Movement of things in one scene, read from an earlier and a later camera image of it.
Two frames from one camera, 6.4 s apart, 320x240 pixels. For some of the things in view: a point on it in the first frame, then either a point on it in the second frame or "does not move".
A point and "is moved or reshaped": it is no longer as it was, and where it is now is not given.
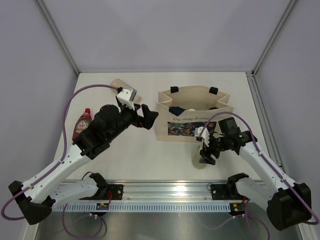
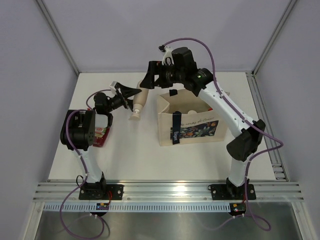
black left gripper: [146, 122] → [128, 92]
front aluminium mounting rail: [198, 190] does not move
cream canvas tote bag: [180, 111] does not move
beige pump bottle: [117, 82] is moved or reshaped
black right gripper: [206, 151] → [155, 68]
